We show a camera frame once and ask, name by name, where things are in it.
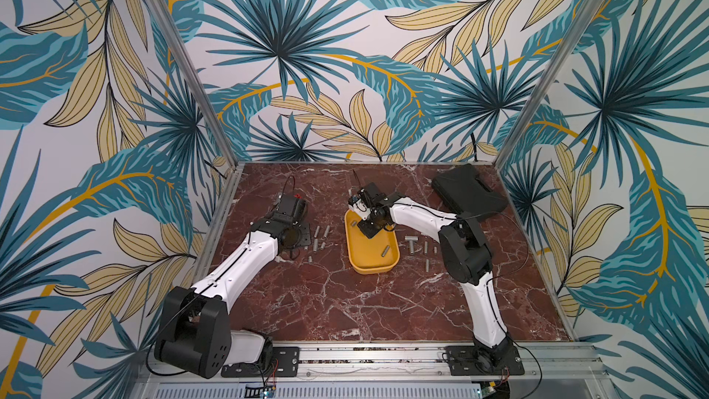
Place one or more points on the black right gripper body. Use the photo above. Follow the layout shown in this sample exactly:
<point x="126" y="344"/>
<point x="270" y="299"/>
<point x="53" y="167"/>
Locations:
<point x="374" y="222"/>

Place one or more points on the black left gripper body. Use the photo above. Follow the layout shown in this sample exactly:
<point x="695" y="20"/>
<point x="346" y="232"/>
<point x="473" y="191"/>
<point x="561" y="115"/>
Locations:
<point x="302" y="235"/>

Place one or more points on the yellow plastic storage tray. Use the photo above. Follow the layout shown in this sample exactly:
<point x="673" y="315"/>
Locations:
<point x="364" y="253"/>

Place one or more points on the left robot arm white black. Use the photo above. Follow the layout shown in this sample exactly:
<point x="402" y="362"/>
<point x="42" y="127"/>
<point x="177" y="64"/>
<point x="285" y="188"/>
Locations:
<point x="195" y="333"/>

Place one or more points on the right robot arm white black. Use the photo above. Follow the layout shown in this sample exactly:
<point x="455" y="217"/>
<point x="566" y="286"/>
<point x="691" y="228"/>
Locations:
<point x="466" y="255"/>

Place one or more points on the black tool case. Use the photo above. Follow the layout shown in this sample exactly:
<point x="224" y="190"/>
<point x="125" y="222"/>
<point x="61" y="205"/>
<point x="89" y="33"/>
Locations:
<point x="463" y="191"/>

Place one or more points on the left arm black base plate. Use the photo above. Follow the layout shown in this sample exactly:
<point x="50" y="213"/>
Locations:
<point x="281" y="362"/>

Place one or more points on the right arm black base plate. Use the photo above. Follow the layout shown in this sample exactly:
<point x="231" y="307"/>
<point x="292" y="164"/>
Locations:
<point x="475" y="360"/>

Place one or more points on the aluminium frame post left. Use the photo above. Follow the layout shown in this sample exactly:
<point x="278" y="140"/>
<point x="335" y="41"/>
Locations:
<point x="174" y="42"/>

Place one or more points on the aluminium frame post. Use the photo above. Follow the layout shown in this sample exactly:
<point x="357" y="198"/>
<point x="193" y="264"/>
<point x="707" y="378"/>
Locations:
<point x="174" y="42"/>
<point x="568" y="43"/>

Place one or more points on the aluminium front rail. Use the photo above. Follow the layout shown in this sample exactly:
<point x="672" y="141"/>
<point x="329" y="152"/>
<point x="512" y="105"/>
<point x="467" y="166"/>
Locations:
<point x="397" y="369"/>

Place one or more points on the aluminium frame post right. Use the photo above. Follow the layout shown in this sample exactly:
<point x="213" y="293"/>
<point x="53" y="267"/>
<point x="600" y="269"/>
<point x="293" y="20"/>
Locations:
<point x="568" y="43"/>

